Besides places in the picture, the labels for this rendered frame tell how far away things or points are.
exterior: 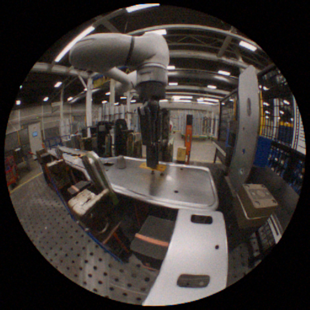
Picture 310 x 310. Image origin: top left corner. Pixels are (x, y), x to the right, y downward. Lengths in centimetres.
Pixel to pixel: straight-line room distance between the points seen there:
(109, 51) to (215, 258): 43
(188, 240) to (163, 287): 9
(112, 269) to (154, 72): 66
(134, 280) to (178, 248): 33
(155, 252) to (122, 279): 31
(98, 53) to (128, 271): 67
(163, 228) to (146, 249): 5
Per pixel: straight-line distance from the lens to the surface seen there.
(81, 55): 30
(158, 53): 31
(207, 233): 20
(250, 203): 21
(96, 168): 18
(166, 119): 44
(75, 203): 20
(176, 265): 17
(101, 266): 51
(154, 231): 21
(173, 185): 28
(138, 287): 47
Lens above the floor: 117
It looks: 19 degrees down
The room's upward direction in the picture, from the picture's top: straight up
